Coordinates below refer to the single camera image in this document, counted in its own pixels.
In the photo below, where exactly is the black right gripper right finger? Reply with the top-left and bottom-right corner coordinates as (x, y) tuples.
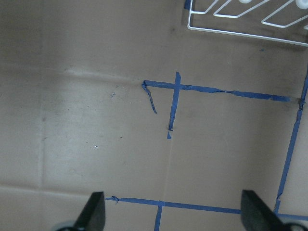
(241, 190), (289, 231)

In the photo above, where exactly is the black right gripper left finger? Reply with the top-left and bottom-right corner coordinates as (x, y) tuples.
(73, 192), (105, 231)

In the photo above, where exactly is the white wire cup rack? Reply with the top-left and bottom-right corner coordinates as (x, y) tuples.
(184, 0), (308, 47)

